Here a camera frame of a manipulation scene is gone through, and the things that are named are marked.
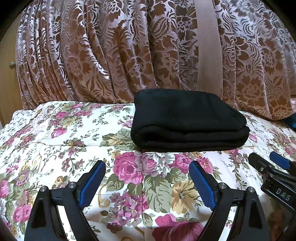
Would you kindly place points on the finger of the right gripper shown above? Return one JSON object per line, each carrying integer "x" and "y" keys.
{"x": 259, "y": 163}
{"x": 284, "y": 163}

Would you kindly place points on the floral bedspread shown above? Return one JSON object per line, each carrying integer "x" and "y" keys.
{"x": 143, "y": 196}

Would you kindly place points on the black embroidered pants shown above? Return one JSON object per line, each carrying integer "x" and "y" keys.
{"x": 168, "y": 120}

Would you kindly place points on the brown floral curtain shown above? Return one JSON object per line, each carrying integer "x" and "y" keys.
{"x": 106, "y": 51}

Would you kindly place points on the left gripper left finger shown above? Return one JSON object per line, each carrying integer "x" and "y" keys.
{"x": 45, "y": 223}

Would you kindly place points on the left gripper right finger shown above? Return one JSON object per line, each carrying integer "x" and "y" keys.
{"x": 249, "y": 221}

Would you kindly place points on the brass cabinet knob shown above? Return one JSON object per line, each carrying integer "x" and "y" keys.
{"x": 12, "y": 65}

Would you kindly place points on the dark blue bag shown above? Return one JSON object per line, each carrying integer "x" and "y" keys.
{"x": 291, "y": 121}

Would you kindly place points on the wooden cabinet door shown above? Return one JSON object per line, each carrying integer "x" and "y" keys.
{"x": 10, "y": 91}

